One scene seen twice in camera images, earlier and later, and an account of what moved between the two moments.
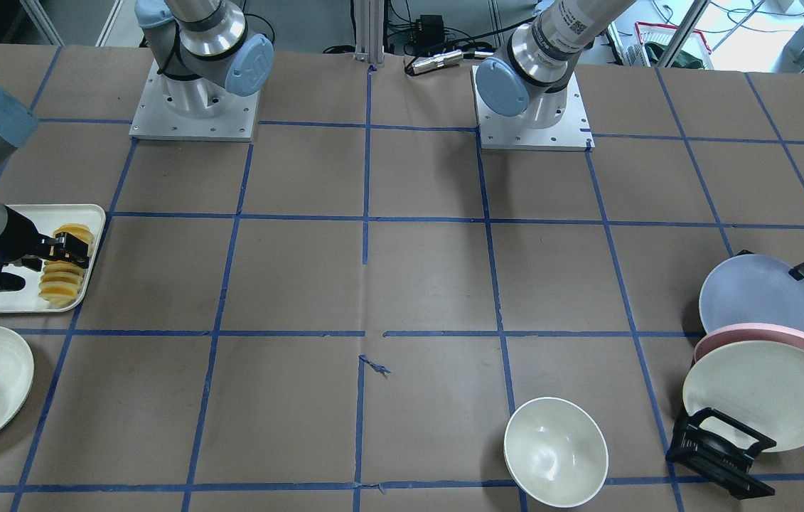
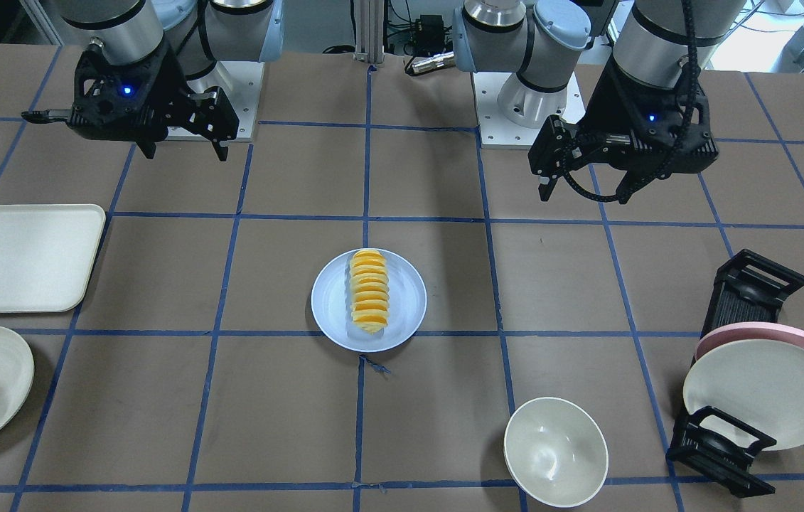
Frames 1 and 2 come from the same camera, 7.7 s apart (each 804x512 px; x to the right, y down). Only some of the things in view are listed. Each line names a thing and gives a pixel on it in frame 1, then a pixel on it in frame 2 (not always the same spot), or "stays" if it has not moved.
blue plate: (758, 289) → (331, 306)
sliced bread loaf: (62, 279) → (370, 299)
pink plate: (777, 333) stays
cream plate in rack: (788, 390) stays
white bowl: (556, 452) stays
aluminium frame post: (369, 30) stays
